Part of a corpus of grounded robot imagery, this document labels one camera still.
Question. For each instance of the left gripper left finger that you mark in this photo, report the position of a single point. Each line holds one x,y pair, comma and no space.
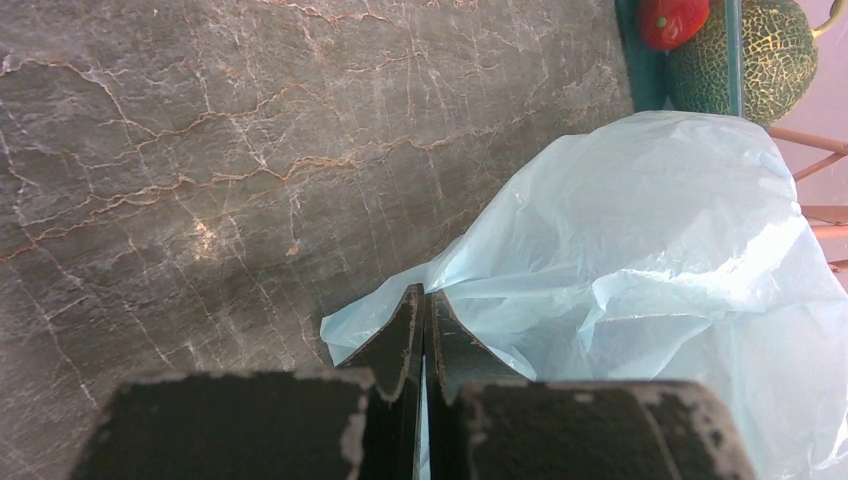
357,420

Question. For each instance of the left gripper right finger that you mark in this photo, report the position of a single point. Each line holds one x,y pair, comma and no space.
487,421

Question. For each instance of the light blue plastic bag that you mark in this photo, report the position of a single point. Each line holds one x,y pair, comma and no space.
666,245

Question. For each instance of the green netted fake melon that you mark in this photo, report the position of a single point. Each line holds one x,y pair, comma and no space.
779,59

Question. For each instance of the red fake mango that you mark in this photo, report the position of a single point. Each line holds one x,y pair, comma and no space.
665,25

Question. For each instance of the teal plastic bin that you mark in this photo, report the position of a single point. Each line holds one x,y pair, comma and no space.
646,67

